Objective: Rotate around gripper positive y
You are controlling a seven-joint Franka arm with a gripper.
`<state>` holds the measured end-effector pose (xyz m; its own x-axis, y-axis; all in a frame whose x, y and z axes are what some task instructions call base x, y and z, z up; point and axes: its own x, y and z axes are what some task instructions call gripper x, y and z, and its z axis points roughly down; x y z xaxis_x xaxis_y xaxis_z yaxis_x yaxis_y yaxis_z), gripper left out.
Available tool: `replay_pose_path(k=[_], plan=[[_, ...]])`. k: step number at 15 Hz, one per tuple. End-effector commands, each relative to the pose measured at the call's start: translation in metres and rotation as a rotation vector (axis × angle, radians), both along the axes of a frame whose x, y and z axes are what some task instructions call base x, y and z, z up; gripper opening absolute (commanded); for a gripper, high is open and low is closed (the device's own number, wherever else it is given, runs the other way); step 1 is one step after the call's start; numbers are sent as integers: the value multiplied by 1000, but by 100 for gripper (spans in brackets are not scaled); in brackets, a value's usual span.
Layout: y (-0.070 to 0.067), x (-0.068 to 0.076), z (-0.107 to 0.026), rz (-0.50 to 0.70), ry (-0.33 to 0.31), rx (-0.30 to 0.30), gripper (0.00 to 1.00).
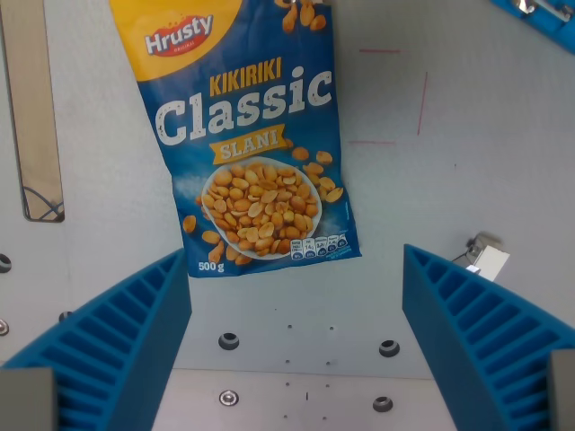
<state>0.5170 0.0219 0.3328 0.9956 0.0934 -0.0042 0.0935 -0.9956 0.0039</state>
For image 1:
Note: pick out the blue Hrusty peanut bag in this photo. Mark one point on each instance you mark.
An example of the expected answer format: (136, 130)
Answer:
(251, 148)

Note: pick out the silver hex screw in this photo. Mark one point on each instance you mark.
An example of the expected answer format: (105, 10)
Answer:
(228, 398)
(3, 326)

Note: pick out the small white metal sensor block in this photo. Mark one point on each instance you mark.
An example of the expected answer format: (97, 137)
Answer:
(489, 259)

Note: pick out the blue plastic fixture with metal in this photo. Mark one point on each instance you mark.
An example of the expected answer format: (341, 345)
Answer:
(534, 18)

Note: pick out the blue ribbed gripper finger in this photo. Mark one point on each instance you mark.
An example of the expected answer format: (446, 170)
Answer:
(485, 332)
(108, 341)

